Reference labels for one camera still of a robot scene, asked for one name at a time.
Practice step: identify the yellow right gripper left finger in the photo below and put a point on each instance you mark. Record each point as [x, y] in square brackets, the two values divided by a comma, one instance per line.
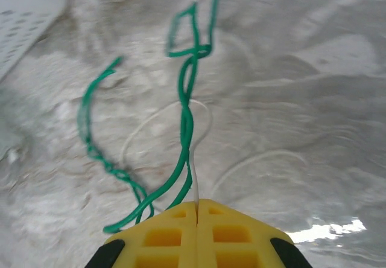
[164, 238]

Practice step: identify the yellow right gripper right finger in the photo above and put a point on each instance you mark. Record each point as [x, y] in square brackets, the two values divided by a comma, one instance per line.
[229, 238]

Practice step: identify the white perforated plastic basket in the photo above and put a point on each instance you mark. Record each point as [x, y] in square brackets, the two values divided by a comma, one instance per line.
[18, 23]

